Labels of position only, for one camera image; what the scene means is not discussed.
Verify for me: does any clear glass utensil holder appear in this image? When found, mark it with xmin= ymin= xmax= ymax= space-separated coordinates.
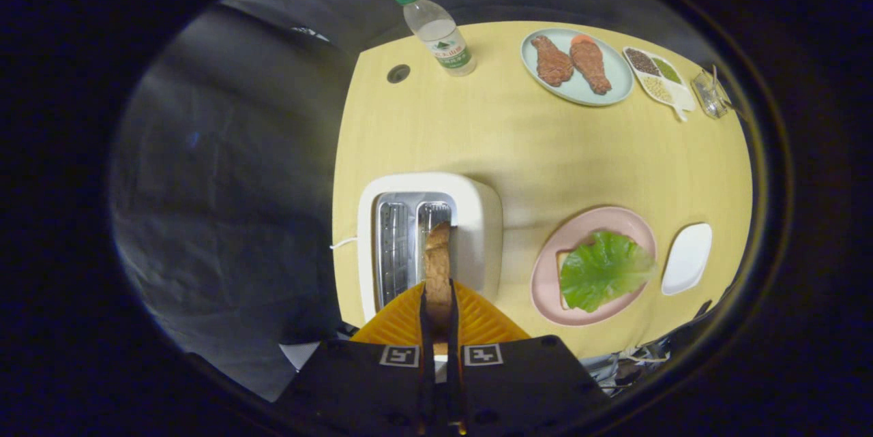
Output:
xmin=690 ymin=66 xmax=735 ymax=120

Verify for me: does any pale green plate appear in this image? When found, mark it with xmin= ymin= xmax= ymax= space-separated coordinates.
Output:
xmin=520 ymin=28 xmax=636 ymax=108

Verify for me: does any white square plate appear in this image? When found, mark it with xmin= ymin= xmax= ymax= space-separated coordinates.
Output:
xmin=660 ymin=222 xmax=713 ymax=297

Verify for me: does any brown meat piece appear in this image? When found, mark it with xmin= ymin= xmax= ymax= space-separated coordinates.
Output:
xmin=531 ymin=35 xmax=575 ymax=88
xmin=569 ymin=38 xmax=613 ymax=96

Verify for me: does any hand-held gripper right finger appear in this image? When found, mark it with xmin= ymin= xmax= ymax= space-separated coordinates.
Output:
xmin=445 ymin=279 xmax=612 ymax=437

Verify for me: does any pink round plate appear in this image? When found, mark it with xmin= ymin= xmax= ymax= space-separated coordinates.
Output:
xmin=530 ymin=206 xmax=657 ymax=327

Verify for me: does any white divided grain dish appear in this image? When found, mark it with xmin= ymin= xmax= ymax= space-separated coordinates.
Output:
xmin=621 ymin=46 xmax=697 ymax=123

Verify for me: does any brown bread slice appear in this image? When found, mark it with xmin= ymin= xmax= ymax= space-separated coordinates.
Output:
xmin=423 ymin=221 xmax=454 ymax=356

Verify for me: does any green lettuce leaf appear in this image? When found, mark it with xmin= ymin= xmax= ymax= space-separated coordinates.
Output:
xmin=559 ymin=230 xmax=657 ymax=314

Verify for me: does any black backdrop cloth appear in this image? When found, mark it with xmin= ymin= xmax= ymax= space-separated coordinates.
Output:
xmin=109 ymin=0 xmax=717 ymax=402

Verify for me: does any clear plastic water bottle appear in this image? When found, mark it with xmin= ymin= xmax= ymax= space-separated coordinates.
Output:
xmin=394 ymin=0 xmax=478 ymax=78

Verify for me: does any white toaster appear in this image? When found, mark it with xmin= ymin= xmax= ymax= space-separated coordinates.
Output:
xmin=357 ymin=172 xmax=504 ymax=323

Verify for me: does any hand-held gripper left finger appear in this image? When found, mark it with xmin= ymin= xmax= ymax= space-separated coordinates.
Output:
xmin=275 ymin=280 xmax=437 ymax=437

